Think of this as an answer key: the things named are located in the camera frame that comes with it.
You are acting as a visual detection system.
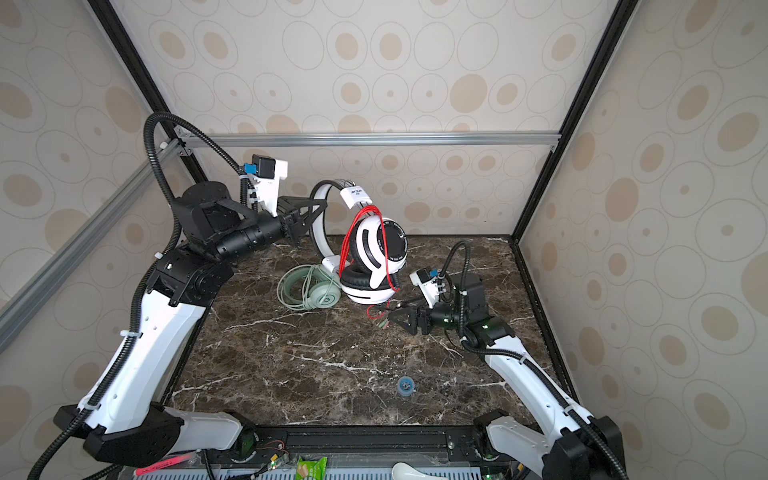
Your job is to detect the mint green headphones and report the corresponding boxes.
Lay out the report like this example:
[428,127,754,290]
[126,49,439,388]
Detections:
[276,265,342,312]

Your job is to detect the white black red headphones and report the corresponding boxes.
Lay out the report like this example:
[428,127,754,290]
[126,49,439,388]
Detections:
[310,180,408,305]

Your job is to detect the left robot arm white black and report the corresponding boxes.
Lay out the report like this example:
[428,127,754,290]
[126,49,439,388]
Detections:
[29,112,327,479]

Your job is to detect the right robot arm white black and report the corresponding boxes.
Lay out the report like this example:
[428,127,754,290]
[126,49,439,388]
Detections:
[390,240,628,479]

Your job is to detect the small blue tape roll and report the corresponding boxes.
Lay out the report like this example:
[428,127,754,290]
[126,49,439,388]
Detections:
[397,376,415,397]

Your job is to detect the white spoon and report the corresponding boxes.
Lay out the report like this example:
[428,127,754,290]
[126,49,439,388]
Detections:
[391,462,441,480]

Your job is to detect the green snack packet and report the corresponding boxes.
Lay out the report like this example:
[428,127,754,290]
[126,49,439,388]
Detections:
[295,457,328,480]

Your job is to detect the pink marker pen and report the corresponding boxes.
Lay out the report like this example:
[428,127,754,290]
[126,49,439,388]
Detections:
[134,453,196,477]

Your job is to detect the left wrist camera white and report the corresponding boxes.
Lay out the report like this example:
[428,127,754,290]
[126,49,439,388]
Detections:
[243,154,288,217]

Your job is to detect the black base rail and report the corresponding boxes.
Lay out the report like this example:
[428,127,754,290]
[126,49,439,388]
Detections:
[119,423,625,480]

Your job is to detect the black vertical frame post left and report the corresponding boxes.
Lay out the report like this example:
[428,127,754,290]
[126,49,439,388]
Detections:
[87,1,244,204]

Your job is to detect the black vertical frame post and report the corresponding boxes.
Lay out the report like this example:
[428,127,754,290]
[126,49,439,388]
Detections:
[87,1,244,204]
[510,0,639,246]

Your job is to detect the horizontal aluminium rail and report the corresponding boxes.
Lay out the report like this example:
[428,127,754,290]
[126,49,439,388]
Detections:
[209,131,561,148]

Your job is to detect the diagonal aluminium rail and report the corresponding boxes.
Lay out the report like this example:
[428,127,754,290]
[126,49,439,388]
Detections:
[1,162,156,351]

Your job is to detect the black vertical frame post right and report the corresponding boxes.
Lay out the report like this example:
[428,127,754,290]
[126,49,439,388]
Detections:
[510,0,639,246]

